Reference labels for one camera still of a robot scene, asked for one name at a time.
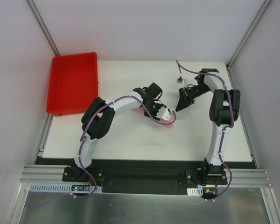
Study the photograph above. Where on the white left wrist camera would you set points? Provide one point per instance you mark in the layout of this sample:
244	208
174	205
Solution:
164	113

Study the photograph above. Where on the white cable duct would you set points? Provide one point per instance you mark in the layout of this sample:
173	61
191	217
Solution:
64	188
194	191

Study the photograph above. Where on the red plastic bin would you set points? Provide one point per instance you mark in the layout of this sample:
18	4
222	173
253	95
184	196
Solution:
73	83

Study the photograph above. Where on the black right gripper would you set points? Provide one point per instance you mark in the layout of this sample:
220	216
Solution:
186	98

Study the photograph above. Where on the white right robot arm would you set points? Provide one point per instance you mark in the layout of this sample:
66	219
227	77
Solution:
224	111

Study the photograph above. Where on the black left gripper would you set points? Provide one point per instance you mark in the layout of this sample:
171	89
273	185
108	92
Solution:
155	110

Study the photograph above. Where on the left aluminium corner post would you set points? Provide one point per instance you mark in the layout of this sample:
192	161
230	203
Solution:
41	23

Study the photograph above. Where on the left white cable duct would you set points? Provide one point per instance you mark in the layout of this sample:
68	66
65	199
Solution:
64	188

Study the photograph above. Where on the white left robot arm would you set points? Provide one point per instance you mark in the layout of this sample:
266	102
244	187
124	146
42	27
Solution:
97	120

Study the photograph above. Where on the right white cable duct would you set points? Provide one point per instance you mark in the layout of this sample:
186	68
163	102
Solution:
194	191

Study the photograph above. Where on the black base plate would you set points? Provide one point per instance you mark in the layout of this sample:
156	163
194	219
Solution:
147	177

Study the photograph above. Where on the pink t shirt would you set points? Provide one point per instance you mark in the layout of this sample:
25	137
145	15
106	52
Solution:
164	122

